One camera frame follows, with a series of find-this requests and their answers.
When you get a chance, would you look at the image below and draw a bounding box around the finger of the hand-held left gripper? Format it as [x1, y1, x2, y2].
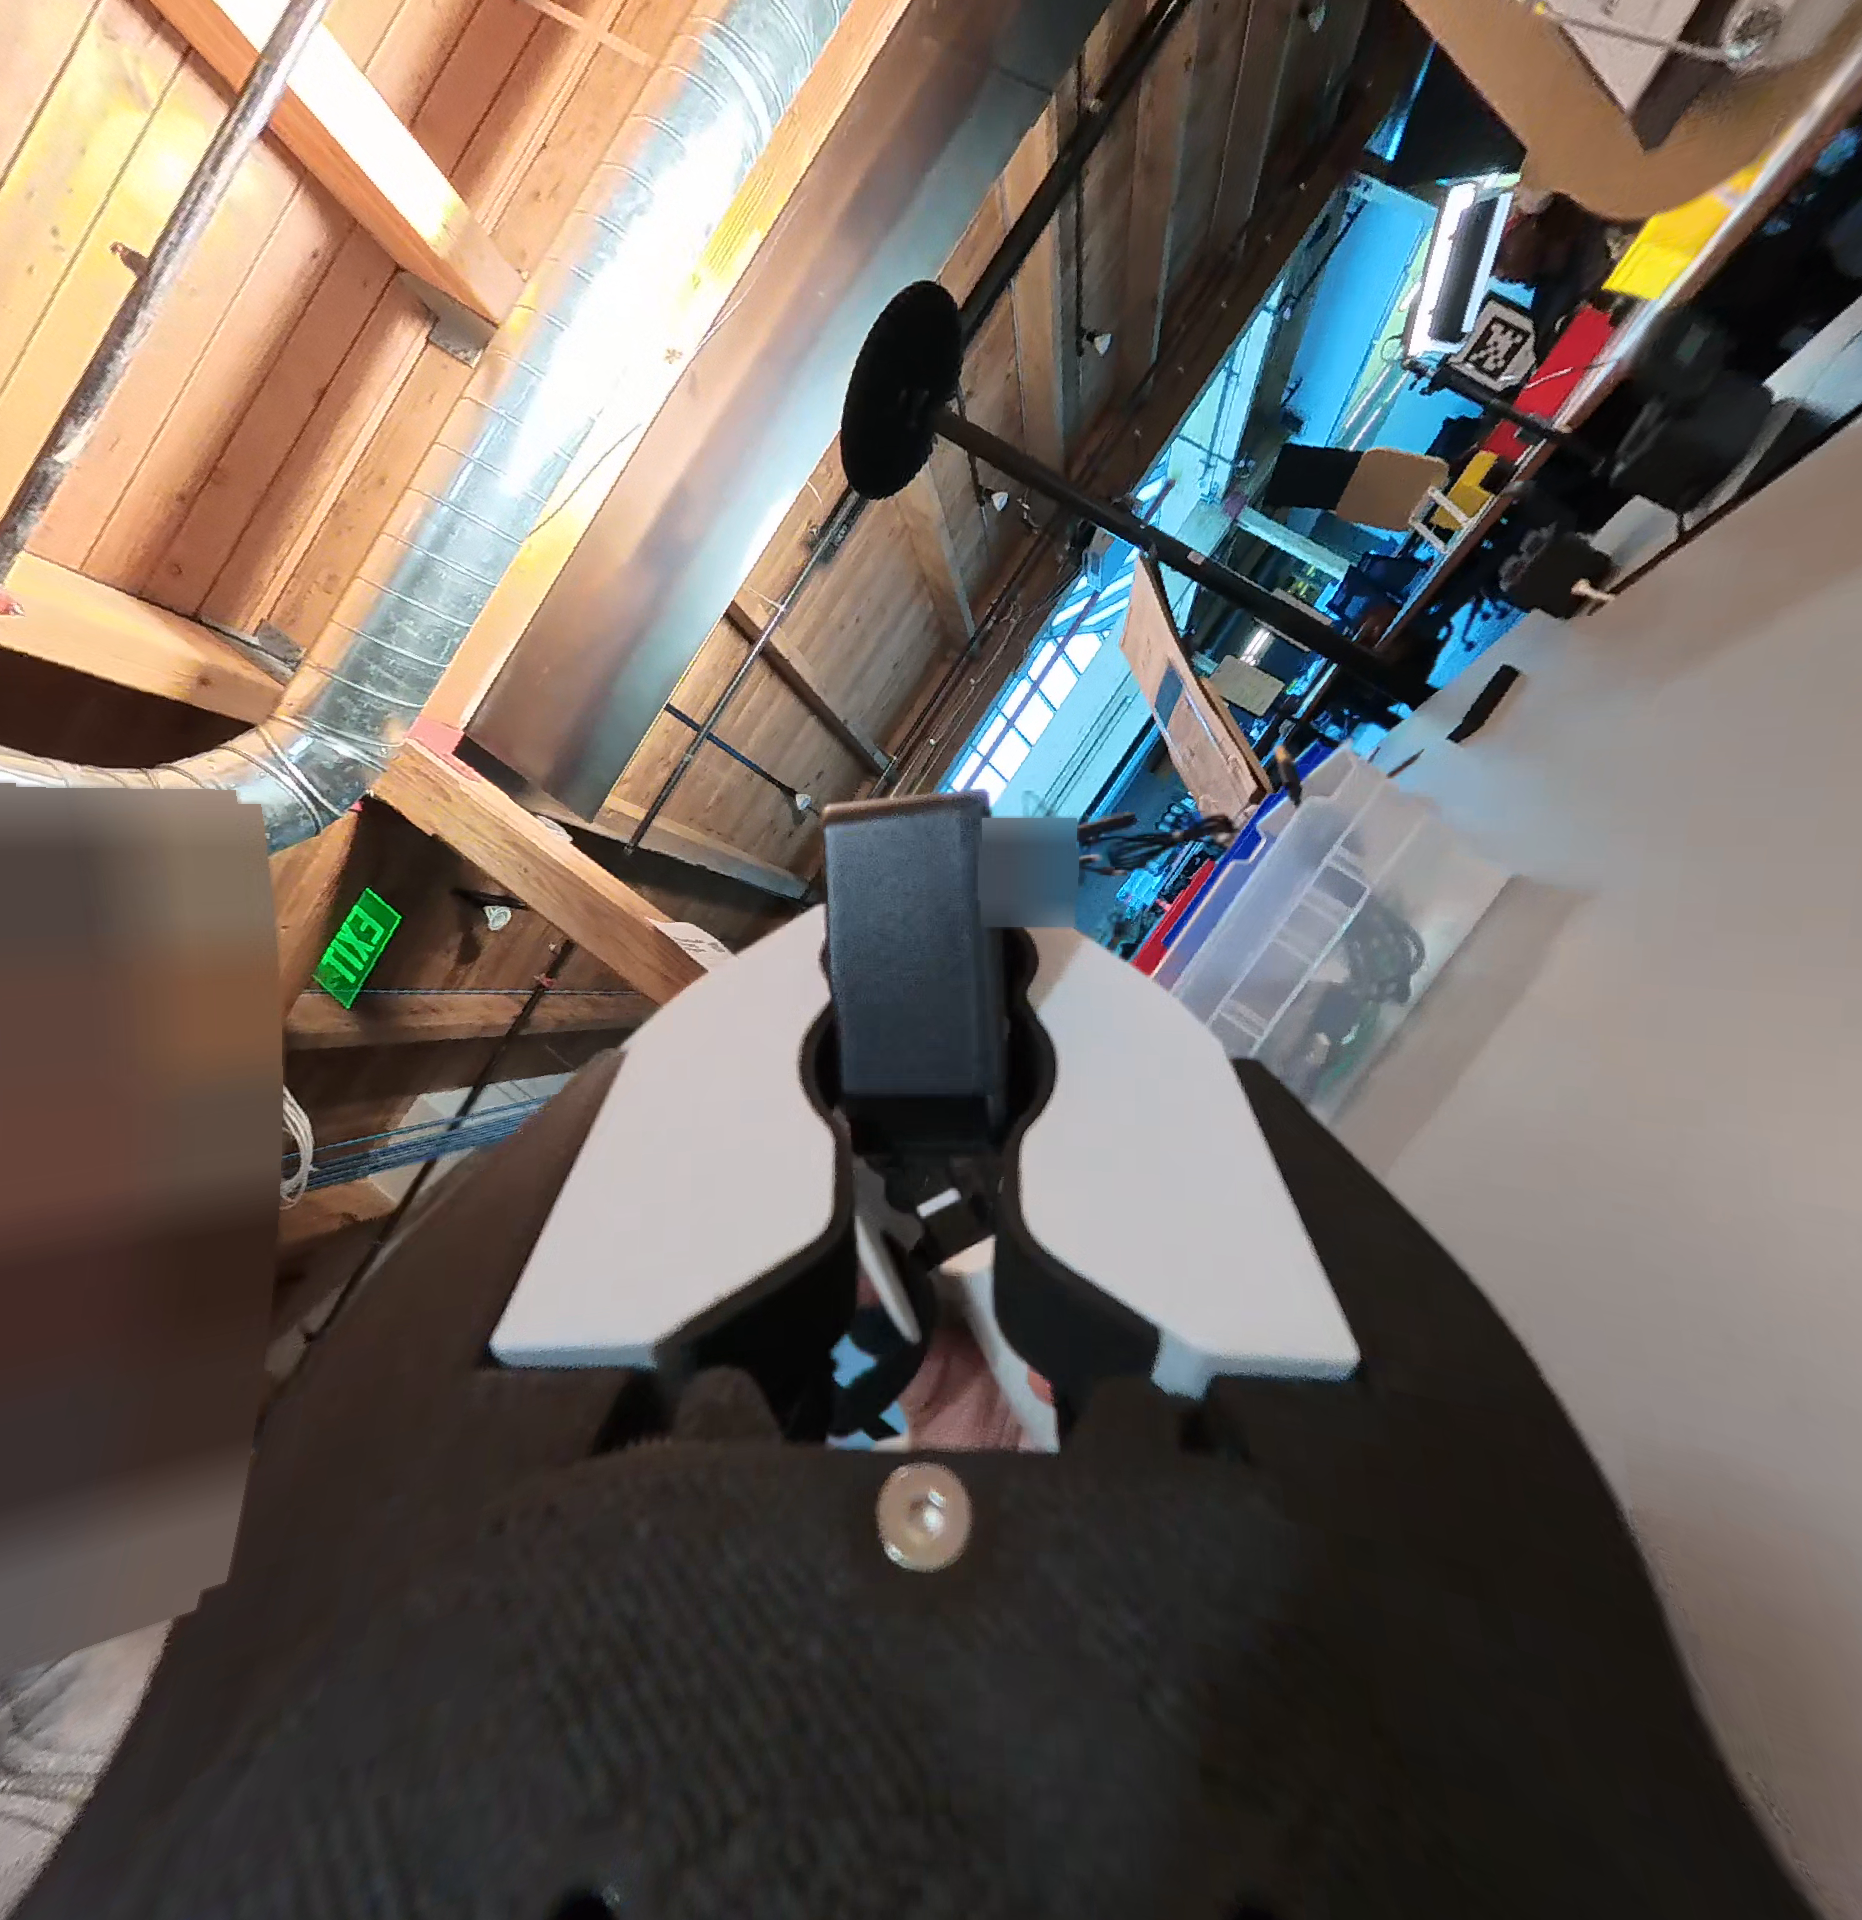
[853, 1160, 917, 1317]

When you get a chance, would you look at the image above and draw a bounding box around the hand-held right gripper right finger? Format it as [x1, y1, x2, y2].
[996, 927, 1362, 1449]

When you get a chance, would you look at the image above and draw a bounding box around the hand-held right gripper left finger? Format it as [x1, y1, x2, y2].
[488, 895, 861, 1442]

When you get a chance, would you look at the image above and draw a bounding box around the black usb hub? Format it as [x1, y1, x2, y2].
[815, 793, 1010, 1160]

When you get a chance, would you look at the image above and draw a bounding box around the clear plastic bin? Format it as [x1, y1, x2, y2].
[1166, 748, 1514, 1123]

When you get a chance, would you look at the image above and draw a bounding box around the white desk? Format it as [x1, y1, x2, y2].
[1239, 351, 1862, 1920]

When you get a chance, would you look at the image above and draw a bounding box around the person's left hand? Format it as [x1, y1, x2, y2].
[898, 1317, 1057, 1452]

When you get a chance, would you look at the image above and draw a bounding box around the blue plastic bin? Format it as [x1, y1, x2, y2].
[1133, 779, 1316, 968]

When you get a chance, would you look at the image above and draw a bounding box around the green exit sign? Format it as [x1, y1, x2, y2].
[311, 885, 404, 1010]

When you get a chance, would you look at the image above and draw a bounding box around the cardboard sign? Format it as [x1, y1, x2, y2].
[1115, 557, 1274, 813]

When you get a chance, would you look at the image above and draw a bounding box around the black panel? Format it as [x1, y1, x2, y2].
[1265, 438, 1370, 514]

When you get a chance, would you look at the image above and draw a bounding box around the plywood sign holder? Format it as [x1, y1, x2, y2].
[1346, 447, 1453, 528]

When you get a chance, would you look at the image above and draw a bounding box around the black pole stand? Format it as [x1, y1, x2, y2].
[839, 278, 1419, 697]

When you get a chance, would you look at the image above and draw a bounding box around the fiducial tag sign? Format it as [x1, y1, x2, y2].
[1461, 297, 1543, 395]

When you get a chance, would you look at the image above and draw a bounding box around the small red bin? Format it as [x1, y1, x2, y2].
[1518, 309, 1618, 419]

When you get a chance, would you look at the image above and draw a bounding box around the led light panel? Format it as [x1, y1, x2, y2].
[1415, 182, 1515, 358]

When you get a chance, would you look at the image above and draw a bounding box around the white tablet stand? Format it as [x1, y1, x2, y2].
[1682, 290, 1862, 525]

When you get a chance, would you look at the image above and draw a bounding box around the plywood instruction board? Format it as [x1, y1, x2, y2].
[1402, 0, 1862, 224]

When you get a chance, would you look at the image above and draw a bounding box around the black cable bundle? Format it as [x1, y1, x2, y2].
[1312, 876, 1425, 1059]

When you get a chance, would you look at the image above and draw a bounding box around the black box white cable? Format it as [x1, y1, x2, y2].
[1499, 521, 1618, 620]

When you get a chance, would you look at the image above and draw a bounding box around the silver air duct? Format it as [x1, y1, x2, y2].
[0, 0, 861, 861]

